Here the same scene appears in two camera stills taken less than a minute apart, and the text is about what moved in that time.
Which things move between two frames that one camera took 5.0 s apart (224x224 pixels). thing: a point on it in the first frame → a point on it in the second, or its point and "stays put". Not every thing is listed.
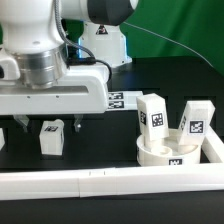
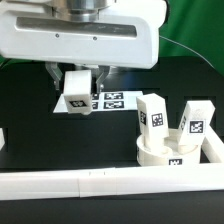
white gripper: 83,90 → 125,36
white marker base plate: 123,100 stays put
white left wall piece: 2,139 stays put
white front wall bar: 111,181 stays put
